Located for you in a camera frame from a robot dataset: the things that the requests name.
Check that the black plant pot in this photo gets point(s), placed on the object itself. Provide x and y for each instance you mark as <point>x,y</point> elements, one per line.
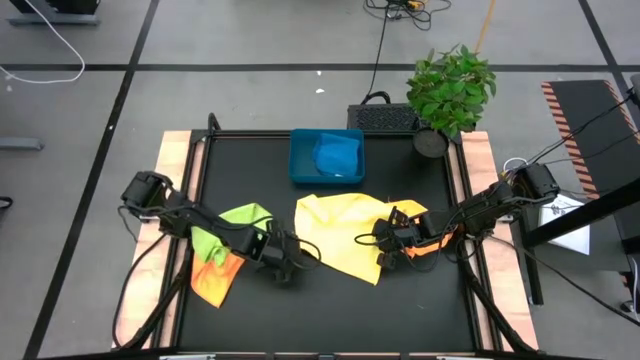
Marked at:
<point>430,144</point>

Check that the orange microfiber towel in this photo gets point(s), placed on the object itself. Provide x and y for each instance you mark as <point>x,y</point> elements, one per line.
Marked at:
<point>425,248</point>
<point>215,285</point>

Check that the green microfiber towel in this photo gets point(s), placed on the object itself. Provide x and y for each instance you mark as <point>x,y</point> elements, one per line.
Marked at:
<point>205,245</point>

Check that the white paper sheet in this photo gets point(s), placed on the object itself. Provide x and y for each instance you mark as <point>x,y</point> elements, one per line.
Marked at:
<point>575,240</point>

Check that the light wooden side board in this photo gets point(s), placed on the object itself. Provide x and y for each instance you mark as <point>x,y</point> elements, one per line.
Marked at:
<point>477,155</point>
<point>170,150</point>

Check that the yellow microfiber towel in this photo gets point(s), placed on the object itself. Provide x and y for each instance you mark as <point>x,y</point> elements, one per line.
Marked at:
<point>340,225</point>

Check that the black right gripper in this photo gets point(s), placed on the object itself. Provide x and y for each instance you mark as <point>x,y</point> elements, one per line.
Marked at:
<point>402,236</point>

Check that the grey floor bar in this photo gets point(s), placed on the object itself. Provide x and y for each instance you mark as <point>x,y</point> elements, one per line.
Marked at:
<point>20,144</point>

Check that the hazard-striped black platform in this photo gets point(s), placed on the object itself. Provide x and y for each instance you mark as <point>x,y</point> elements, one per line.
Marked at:
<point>590,125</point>

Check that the grey desk foot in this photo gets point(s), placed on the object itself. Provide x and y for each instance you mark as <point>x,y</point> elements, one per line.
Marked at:
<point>50,20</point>

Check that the blue plastic bin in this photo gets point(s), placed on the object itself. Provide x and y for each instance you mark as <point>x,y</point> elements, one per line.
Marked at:
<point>300,165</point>

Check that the black perforated box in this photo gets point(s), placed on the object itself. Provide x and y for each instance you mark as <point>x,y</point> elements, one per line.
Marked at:
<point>382,118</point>

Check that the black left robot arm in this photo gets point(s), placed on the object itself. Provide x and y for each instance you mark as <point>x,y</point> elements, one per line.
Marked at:
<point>200,220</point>

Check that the black vertical stand leg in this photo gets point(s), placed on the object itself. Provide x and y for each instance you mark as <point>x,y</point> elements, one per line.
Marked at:
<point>532,270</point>

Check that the black diagonal beam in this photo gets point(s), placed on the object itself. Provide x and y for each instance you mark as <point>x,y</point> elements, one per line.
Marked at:
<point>590,212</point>

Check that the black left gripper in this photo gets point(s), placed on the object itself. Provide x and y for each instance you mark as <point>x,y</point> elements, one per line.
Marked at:
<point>282,250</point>

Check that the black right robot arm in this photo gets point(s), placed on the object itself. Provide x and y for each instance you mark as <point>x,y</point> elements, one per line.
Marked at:
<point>480,205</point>

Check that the blue microfiber towel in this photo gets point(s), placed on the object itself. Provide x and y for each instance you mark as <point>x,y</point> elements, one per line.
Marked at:
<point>336,155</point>

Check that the green leafy plant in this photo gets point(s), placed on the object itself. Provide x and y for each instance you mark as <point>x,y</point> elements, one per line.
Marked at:
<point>450,90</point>

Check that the black aluminium table frame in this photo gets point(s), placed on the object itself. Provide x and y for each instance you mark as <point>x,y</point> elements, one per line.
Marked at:
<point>250,133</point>

